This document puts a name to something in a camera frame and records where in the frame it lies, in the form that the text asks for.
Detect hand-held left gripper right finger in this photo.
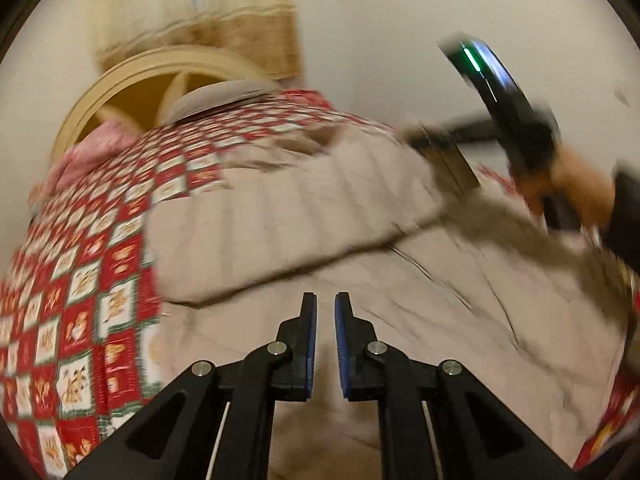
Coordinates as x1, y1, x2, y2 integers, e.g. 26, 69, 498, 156
334, 291, 576, 480

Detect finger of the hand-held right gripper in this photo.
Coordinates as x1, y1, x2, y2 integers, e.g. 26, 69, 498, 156
407, 127, 483, 196
440, 116, 506, 142

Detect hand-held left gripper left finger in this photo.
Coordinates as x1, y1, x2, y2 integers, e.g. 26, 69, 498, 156
65, 292, 318, 480

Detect beige puffer jacket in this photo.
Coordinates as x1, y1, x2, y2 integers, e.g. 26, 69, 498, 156
145, 120, 636, 480

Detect person's right hand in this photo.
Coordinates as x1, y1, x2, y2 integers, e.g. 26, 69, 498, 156
520, 145, 618, 231

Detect grey pillow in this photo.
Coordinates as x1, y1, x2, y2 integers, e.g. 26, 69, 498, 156
167, 80, 281, 123

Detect red patchwork quilt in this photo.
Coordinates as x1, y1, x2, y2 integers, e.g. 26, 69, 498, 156
0, 87, 640, 480

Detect pink cloth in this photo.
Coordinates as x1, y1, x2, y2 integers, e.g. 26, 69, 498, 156
47, 120, 138, 191

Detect yellow patterned curtain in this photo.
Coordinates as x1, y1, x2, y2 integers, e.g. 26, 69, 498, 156
85, 0, 306, 81

